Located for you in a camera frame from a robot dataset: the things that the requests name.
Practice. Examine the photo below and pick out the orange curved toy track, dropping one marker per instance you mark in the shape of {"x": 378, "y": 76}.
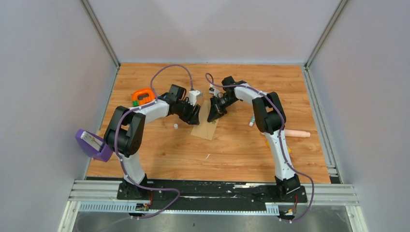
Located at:
{"x": 143, "y": 96}

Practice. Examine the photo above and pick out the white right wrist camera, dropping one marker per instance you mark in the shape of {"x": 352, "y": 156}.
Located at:
{"x": 215, "y": 92}

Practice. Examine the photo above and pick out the white green glue stick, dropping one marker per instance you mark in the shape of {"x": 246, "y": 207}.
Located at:
{"x": 252, "y": 121}

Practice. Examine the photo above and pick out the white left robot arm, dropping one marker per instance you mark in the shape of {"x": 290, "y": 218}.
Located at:
{"x": 125, "y": 130}

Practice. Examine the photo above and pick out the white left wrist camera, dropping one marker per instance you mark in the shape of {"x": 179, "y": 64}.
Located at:
{"x": 193, "y": 96}

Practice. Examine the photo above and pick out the pink toy microphone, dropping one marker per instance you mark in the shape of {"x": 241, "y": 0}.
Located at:
{"x": 297, "y": 133}

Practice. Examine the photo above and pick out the tan paper envelope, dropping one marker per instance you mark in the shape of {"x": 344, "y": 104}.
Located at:
{"x": 205, "y": 129}

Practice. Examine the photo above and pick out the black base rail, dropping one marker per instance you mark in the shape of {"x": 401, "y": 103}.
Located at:
{"x": 208, "y": 195}

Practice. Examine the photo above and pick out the white slotted cable duct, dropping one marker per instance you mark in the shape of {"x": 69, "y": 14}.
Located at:
{"x": 117, "y": 207}

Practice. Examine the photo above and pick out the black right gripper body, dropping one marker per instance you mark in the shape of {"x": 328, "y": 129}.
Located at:
{"x": 225, "y": 102}

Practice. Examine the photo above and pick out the yellow building block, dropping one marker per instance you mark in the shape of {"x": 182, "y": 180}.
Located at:
{"x": 268, "y": 145}

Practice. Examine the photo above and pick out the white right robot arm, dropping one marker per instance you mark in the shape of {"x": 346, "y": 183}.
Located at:
{"x": 269, "y": 119}

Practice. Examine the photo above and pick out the purple box with card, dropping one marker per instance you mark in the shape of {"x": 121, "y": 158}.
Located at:
{"x": 93, "y": 145}

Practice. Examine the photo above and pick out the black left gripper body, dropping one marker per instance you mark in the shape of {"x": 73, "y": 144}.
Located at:
{"x": 184, "y": 110}

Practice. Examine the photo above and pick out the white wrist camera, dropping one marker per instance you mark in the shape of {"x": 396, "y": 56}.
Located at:
{"x": 215, "y": 92}
{"x": 193, "y": 96}

